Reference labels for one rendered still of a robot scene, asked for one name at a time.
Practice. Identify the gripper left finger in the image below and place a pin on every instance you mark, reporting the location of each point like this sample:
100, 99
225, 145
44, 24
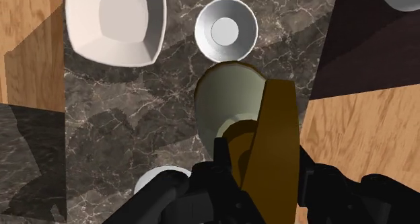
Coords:
170, 187

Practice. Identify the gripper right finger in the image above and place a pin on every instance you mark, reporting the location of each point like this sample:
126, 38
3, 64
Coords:
344, 197

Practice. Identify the small white round object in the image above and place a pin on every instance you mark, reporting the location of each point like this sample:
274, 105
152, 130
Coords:
151, 177

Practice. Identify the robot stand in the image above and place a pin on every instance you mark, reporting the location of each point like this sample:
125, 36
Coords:
367, 49

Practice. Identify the grey round bowl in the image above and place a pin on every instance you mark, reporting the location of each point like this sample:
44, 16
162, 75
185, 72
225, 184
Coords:
225, 30

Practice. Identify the white square bowl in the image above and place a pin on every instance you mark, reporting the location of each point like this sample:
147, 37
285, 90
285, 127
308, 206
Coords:
123, 23

